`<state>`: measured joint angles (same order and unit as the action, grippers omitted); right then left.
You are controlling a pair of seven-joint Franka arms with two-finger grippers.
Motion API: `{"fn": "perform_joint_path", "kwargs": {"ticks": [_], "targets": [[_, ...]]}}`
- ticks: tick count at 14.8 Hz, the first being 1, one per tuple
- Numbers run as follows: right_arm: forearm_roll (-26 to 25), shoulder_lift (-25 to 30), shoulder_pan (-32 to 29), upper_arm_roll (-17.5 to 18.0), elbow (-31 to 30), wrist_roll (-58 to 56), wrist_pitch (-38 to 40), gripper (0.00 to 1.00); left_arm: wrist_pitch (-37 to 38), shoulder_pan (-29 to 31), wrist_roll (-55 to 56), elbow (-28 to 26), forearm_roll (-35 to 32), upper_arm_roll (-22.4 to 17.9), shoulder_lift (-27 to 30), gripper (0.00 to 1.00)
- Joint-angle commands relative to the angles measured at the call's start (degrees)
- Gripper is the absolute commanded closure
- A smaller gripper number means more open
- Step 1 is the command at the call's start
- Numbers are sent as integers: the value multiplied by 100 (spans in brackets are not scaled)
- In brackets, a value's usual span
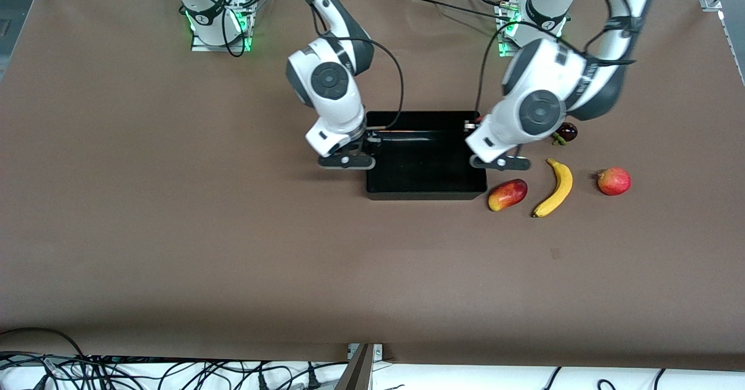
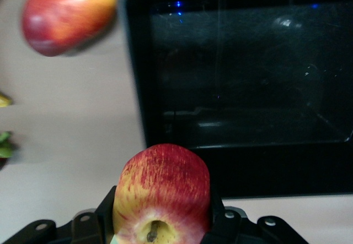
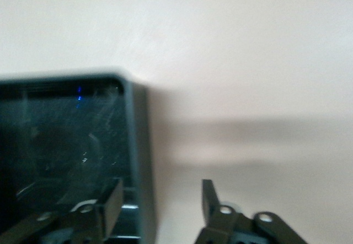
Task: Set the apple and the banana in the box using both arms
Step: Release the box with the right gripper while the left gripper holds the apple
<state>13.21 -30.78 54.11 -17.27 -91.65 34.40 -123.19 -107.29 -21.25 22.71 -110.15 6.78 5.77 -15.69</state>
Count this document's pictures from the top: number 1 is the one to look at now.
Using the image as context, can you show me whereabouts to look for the black plastic box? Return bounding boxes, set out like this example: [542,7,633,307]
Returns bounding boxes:
[366,110,488,201]

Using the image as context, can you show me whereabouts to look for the yellow banana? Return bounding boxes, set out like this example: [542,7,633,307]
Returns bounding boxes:
[531,158,574,218]

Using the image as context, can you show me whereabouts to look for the red apple far right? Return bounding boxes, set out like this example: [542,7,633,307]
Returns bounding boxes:
[596,167,632,196]

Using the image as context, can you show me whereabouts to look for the red yellow mango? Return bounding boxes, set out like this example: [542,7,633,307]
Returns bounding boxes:
[488,179,528,212]

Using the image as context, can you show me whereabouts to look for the dark purple mangosteen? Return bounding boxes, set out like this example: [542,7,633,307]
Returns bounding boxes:
[551,122,579,146]

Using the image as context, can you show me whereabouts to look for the brown table cover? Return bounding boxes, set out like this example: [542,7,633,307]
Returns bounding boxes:
[0,0,745,373]

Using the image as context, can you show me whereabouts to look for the grey metal pole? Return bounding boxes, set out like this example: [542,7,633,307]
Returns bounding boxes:
[335,343,373,390]

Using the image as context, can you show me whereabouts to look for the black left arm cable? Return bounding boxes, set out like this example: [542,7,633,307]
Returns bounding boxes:
[475,0,638,114]

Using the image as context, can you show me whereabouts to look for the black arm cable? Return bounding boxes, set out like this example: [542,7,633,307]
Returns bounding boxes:
[220,0,406,130]
[475,0,638,114]

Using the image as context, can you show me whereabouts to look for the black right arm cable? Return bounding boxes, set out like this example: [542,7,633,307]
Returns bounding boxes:
[220,0,406,130]

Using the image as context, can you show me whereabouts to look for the long black table cable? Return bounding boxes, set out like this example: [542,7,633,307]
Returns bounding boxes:
[402,0,510,22]

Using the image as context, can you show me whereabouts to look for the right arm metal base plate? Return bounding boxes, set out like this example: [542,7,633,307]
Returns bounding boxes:
[191,0,252,52]

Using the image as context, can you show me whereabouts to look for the silver table bracket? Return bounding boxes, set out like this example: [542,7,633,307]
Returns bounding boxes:
[348,343,384,360]

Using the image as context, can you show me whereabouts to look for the black floor cable tangle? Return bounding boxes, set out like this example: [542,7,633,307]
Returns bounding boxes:
[0,352,350,390]

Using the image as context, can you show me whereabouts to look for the aluminium corner rail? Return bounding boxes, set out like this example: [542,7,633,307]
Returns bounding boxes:
[701,0,745,82]

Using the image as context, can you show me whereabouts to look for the black looped floor cable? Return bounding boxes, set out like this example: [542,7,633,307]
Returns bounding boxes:
[0,327,89,360]

